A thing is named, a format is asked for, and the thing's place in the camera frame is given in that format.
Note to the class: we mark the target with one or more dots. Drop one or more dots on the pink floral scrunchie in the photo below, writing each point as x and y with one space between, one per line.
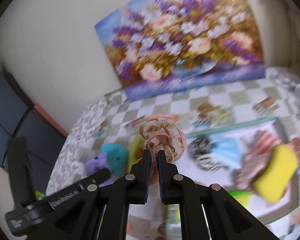
161 134

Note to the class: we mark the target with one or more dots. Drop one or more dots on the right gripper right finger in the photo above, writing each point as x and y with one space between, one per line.
166 172

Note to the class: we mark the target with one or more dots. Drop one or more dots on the green tissue pack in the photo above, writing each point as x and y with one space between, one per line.
40 195
241 196

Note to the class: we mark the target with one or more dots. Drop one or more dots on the blue face mask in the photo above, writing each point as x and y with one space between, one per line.
225 150

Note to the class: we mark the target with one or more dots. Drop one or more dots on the floral still life painting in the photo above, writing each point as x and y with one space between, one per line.
165 46

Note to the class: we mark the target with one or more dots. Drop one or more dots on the teal rimmed white tray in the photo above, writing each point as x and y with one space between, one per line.
283 217

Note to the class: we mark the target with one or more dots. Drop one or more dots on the pink white zigzag cloth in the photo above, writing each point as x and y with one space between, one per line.
255 161

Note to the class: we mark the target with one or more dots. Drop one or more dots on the yellow sponge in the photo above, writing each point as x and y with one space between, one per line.
272 183

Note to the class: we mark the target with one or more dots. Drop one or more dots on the yellow green cloth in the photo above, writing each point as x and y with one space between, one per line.
135 151

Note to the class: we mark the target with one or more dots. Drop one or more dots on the purple tissue pack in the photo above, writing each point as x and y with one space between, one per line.
96 164

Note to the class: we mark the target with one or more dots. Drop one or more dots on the teal plastic toy case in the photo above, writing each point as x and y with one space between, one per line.
117 158

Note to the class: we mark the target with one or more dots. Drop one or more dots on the dark blue refrigerator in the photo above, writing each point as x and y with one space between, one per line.
19 120

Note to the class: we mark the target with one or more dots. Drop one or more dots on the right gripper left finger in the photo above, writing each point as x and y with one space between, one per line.
138 188

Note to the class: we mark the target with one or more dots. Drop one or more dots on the black white leopard scrunchie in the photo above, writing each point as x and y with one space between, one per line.
202 151

